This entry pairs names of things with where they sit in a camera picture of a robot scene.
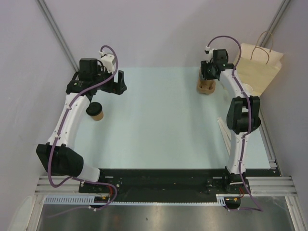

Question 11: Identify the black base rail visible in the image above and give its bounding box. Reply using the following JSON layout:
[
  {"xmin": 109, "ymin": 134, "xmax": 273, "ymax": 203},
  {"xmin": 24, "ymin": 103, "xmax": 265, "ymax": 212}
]
[{"xmin": 78, "ymin": 169, "xmax": 240, "ymax": 203}]

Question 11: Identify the stack of paper cups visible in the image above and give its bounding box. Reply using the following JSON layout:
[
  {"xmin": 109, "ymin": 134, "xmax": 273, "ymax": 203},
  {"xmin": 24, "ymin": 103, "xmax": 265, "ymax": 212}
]
[{"xmin": 222, "ymin": 83, "xmax": 254, "ymax": 96}]

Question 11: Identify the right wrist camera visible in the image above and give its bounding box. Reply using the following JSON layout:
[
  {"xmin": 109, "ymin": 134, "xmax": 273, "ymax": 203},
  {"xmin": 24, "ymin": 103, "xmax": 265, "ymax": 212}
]
[{"xmin": 205, "ymin": 46, "xmax": 215, "ymax": 63}]

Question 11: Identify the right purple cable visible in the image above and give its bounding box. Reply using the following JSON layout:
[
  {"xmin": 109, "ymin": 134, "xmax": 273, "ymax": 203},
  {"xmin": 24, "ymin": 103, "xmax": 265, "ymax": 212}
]
[{"xmin": 206, "ymin": 35, "xmax": 263, "ymax": 213}]

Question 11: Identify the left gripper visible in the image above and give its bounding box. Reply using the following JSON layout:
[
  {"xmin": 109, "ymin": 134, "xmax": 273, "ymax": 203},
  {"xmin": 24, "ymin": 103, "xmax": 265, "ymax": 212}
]
[{"xmin": 92, "ymin": 65, "xmax": 126, "ymax": 95}]

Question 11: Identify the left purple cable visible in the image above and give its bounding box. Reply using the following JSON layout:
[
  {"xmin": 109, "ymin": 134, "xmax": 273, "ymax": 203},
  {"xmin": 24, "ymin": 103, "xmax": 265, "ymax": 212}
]
[{"xmin": 44, "ymin": 45, "xmax": 118, "ymax": 217}]

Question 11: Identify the brown paper bag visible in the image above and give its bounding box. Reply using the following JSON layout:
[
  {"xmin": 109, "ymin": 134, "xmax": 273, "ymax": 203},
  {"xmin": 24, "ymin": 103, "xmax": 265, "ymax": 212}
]
[{"xmin": 233, "ymin": 31, "xmax": 283, "ymax": 97}]

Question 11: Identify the wrapped straw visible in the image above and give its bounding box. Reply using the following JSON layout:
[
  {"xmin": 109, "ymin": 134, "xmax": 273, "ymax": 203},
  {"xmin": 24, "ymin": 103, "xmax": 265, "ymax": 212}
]
[{"xmin": 217, "ymin": 117, "xmax": 231, "ymax": 154}]

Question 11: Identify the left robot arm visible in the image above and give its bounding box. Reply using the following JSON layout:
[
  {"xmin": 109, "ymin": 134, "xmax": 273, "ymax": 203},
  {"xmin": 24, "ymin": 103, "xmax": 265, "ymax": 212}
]
[{"xmin": 36, "ymin": 53, "xmax": 127, "ymax": 193}]

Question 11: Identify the purple cable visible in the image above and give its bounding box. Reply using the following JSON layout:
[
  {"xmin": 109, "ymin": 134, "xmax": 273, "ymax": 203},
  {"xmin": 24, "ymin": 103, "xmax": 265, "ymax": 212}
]
[
  {"xmin": 206, "ymin": 35, "xmax": 263, "ymax": 213},
  {"xmin": 44, "ymin": 45, "xmax": 118, "ymax": 217}
]

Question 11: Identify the aluminium frame rail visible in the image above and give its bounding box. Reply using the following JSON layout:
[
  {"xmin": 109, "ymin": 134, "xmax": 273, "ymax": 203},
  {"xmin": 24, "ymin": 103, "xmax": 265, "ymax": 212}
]
[{"xmin": 247, "ymin": 96, "xmax": 308, "ymax": 231}]

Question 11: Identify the cardboard cup carrier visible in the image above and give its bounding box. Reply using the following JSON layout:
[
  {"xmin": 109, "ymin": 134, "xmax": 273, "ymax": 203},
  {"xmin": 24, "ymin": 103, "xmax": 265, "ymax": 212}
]
[{"xmin": 196, "ymin": 69, "xmax": 216, "ymax": 95}]

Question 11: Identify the white cable duct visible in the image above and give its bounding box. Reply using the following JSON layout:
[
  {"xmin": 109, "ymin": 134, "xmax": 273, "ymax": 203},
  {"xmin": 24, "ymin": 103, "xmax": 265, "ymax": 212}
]
[{"xmin": 44, "ymin": 194, "xmax": 228, "ymax": 206}]

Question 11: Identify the black cup lid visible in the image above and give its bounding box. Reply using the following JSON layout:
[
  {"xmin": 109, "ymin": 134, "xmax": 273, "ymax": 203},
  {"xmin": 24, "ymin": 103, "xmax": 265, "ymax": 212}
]
[{"xmin": 86, "ymin": 102, "xmax": 103, "ymax": 116}]

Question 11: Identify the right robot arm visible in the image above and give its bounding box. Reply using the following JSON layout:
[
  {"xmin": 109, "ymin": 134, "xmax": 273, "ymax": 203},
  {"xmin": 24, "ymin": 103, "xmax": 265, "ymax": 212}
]
[{"xmin": 201, "ymin": 47, "xmax": 261, "ymax": 193}]

